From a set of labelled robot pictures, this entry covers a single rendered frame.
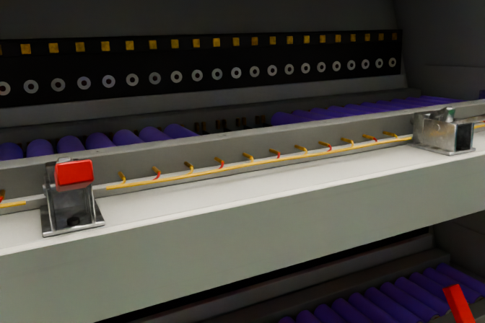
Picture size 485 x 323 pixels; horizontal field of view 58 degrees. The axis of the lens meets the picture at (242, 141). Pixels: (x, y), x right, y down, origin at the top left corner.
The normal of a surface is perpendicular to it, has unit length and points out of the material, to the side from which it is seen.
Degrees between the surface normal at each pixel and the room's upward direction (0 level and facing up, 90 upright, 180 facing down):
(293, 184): 17
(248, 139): 107
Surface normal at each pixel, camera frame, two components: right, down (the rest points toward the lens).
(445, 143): -0.90, 0.13
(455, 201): 0.43, 0.18
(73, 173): 0.40, -0.16
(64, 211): -0.04, -0.97
